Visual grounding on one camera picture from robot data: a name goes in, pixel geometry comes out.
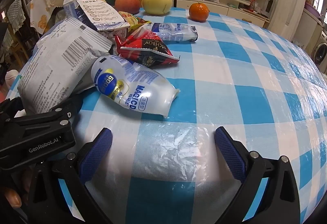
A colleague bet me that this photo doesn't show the falling pink snack packet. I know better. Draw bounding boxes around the falling pink snack packet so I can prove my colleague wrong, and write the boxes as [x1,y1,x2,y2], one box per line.
[76,0,131,33]

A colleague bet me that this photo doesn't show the grey and blue clothes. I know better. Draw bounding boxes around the grey and blue clothes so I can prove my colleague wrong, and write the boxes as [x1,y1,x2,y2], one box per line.
[5,69,18,85]

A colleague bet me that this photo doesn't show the large yellow pear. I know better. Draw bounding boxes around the large yellow pear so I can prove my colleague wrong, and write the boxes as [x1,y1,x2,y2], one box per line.
[142,0,175,16]

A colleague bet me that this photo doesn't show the blue checked tablecloth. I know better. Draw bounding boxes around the blue checked tablecloth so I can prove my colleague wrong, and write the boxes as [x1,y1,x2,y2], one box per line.
[5,7,327,224]

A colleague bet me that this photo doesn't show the white pouch with yellow label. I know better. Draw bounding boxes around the white pouch with yellow label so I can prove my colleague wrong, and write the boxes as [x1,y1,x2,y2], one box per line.
[91,55,180,119]

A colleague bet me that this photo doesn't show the purple basin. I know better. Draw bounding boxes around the purple basin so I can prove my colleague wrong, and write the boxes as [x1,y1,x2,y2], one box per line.
[304,3,322,19]

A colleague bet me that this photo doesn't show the white milk bottle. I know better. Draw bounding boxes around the white milk bottle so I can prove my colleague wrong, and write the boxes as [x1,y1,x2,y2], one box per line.
[63,0,88,25]

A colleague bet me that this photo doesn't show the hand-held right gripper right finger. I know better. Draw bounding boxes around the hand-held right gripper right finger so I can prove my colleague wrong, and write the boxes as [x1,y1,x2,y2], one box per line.
[214,125,300,224]

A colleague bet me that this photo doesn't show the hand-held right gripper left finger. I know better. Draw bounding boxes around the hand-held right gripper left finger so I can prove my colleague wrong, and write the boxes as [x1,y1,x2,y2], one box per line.
[27,127,114,224]

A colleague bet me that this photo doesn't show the cream TV cabinet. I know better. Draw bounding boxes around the cream TV cabinet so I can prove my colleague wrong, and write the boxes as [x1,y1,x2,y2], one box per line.
[112,0,271,30]

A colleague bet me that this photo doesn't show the large white barcode packet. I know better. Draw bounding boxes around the large white barcode packet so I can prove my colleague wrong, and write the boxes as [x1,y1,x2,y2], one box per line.
[17,17,113,115]

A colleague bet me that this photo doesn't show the table with orange-print cloth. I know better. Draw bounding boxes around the table with orange-print cloth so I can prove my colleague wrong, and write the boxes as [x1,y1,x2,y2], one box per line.
[27,0,67,35]

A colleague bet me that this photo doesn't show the person's left hand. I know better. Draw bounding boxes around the person's left hand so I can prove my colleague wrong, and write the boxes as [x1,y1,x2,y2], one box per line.
[0,170,32,210]

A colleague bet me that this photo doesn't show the light wood chair quilted cover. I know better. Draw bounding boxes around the light wood chair quilted cover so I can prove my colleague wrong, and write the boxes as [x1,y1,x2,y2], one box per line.
[0,22,14,61]

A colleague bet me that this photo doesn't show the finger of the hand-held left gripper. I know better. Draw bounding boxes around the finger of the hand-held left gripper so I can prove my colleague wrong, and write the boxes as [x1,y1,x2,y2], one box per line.
[15,97,84,136]

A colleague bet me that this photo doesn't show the washing machine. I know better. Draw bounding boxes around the washing machine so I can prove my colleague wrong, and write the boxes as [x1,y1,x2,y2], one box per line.
[307,25,327,74]

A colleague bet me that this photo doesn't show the orange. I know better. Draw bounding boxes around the orange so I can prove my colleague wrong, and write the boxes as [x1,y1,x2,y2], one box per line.
[188,2,210,22]

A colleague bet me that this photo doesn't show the dark chair with quilted cover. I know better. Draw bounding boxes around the dark chair with quilted cover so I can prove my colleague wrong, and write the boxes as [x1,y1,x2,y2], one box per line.
[6,0,31,58]

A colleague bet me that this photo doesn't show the red apple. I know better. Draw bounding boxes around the red apple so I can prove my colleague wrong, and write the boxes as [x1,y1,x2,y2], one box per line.
[114,0,141,15]

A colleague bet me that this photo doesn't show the red and black snack wrapper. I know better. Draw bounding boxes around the red and black snack wrapper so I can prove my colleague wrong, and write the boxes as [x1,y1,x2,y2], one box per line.
[114,27,180,68]

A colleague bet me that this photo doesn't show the yellow snack bag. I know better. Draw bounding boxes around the yellow snack bag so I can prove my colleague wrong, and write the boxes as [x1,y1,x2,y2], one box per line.
[118,11,154,33]

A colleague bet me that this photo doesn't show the white pouch with blue print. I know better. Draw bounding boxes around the white pouch with blue print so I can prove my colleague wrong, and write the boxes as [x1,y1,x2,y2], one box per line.
[149,22,199,42]

